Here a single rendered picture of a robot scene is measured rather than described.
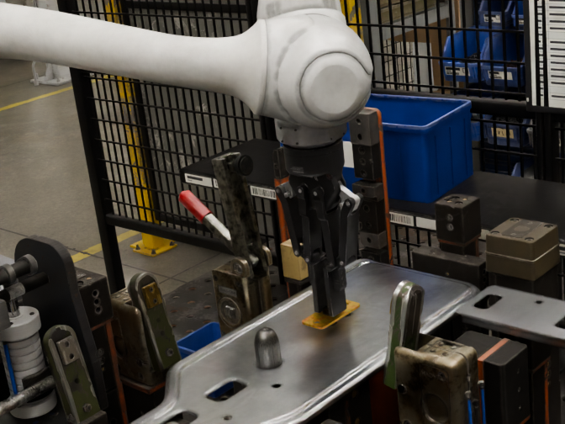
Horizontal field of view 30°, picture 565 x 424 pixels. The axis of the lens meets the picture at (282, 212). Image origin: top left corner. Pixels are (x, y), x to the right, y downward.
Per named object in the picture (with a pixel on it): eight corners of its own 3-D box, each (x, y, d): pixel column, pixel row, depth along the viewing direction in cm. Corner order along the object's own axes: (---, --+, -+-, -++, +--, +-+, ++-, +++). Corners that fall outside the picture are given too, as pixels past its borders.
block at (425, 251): (488, 443, 163) (478, 265, 153) (423, 421, 171) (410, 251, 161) (498, 434, 165) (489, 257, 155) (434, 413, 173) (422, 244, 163)
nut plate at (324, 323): (322, 330, 136) (321, 321, 136) (300, 323, 139) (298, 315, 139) (361, 305, 142) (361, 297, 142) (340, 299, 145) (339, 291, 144)
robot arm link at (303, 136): (312, 108, 124) (317, 156, 126) (359, 88, 130) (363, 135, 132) (256, 101, 130) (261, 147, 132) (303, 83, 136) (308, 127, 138)
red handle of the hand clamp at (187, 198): (246, 265, 146) (173, 193, 151) (242, 275, 147) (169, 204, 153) (267, 254, 148) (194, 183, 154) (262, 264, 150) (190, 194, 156)
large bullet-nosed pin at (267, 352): (271, 382, 131) (265, 335, 129) (252, 376, 133) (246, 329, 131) (287, 371, 133) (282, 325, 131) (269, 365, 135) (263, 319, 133)
